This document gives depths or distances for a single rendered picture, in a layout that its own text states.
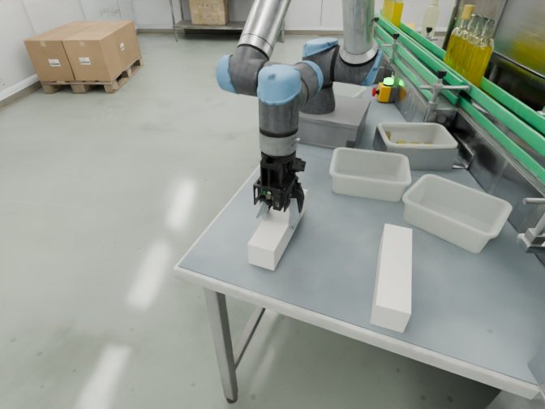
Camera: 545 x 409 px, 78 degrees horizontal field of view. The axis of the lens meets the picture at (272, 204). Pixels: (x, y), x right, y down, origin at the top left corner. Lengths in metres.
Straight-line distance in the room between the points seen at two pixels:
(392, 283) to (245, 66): 0.52
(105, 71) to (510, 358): 4.22
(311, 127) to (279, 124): 0.62
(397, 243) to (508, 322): 0.25
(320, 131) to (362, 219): 0.42
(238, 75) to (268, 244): 0.36
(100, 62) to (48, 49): 0.52
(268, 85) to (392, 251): 0.43
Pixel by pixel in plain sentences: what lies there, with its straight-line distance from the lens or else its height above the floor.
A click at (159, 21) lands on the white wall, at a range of 7.64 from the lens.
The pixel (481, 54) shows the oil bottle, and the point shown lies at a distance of 1.42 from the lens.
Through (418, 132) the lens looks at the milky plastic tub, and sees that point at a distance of 1.31.
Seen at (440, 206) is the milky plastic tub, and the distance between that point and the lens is 1.05.
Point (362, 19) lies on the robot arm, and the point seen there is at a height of 1.18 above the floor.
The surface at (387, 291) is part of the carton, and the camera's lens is 0.69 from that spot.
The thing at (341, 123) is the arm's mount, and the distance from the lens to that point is 1.19.
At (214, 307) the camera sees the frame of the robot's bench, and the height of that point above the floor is 0.58.
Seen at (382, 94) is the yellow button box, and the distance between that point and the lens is 1.70.
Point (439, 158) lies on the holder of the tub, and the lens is 1.20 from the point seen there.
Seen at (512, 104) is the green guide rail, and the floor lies 0.95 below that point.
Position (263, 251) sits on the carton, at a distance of 0.72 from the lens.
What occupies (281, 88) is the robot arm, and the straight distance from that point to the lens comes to 0.59.
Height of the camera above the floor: 1.33
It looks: 38 degrees down
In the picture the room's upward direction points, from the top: straight up
